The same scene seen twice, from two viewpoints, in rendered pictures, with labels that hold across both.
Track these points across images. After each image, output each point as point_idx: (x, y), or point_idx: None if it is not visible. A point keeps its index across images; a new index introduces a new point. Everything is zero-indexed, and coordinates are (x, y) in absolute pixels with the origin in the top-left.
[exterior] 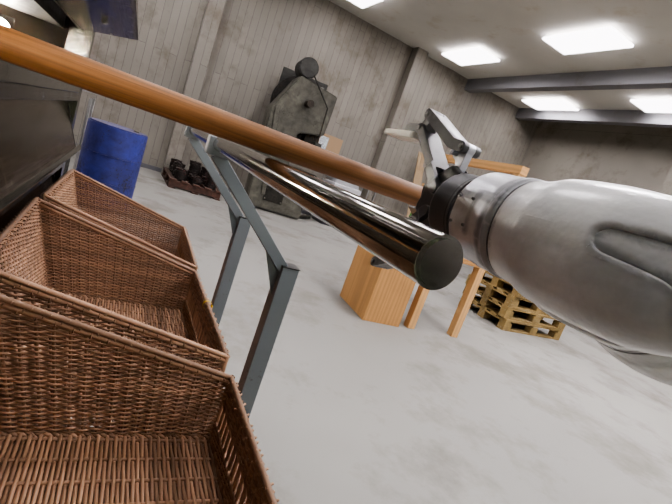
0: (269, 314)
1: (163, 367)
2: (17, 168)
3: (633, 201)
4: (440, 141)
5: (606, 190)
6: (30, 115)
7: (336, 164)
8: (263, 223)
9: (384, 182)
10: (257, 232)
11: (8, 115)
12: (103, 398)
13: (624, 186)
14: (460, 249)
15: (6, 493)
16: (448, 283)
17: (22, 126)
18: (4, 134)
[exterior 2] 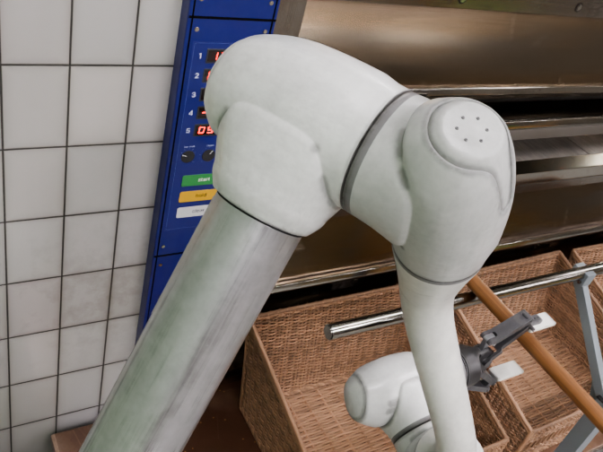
0: (574, 427)
1: (474, 395)
2: (517, 231)
3: (379, 360)
4: (519, 332)
5: (391, 356)
6: (571, 193)
7: (499, 316)
8: (595, 350)
9: (525, 344)
10: (588, 354)
11: (528, 197)
12: None
13: (396, 360)
14: (331, 332)
15: None
16: (328, 339)
17: (548, 203)
18: (512, 210)
